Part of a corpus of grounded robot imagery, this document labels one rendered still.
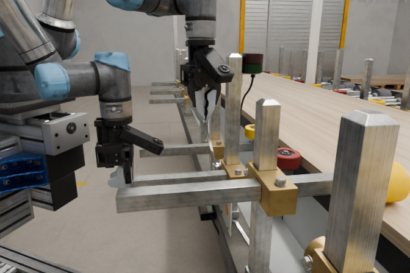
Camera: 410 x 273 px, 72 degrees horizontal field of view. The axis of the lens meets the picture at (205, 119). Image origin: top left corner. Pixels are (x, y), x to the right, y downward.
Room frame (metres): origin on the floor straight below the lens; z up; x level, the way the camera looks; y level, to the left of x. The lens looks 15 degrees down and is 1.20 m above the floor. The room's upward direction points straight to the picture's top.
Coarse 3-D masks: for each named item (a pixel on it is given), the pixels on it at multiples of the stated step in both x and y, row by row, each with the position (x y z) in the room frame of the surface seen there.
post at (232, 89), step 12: (228, 60) 0.73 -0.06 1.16; (240, 60) 0.73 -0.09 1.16; (240, 72) 0.73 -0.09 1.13; (228, 84) 0.73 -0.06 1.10; (240, 84) 0.73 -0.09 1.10; (228, 96) 0.73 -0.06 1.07; (240, 96) 0.73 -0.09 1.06; (228, 108) 0.73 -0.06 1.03; (228, 120) 0.73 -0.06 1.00; (228, 132) 0.73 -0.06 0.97; (228, 144) 0.73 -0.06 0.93; (228, 156) 0.73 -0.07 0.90
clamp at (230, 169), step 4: (224, 164) 0.74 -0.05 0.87; (240, 164) 0.74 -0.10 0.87; (224, 168) 0.73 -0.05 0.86; (228, 168) 0.71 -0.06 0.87; (232, 168) 0.71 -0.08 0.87; (236, 168) 0.71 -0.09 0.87; (240, 168) 0.71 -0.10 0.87; (228, 172) 0.68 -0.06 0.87; (232, 172) 0.68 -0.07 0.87; (228, 176) 0.68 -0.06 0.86; (232, 176) 0.66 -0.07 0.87; (236, 176) 0.66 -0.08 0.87; (240, 176) 0.66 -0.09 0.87; (244, 176) 0.66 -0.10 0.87
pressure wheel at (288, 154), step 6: (282, 150) 0.76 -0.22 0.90; (288, 150) 0.75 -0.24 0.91; (294, 150) 0.75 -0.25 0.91; (282, 156) 0.71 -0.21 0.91; (288, 156) 0.71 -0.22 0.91; (294, 156) 0.71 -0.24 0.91; (300, 156) 0.71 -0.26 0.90; (282, 162) 0.70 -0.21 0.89; (288, 162) 0.69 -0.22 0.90; (294, 162) 0.70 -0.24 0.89; (282, 168) 0.70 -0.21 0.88; (288, 168) 0.69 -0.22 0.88; (294, 168) 0.70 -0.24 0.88
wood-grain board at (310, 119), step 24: (264, 96) 1.62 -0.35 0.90; (288, 96) 1.62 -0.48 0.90; (312, 96) 1.62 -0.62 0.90; (336, 96) 1.62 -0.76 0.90; (288, 120) 1.10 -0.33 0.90; (312, 120) 1.10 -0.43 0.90; (336, 120) 1.10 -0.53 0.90; (408, 120) 1.10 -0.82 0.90; (288, 144) 0.81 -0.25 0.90; (312, 144) 0.81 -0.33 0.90; (336, 144) 0.81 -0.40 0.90; (408, 144) 0.81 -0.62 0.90; (312, 168) 0.66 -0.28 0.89; (408, 168) 0.64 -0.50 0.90; (384, 216) 0.44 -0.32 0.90; (408, 216) 0.44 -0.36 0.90; (408, 240) 0.38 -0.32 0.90
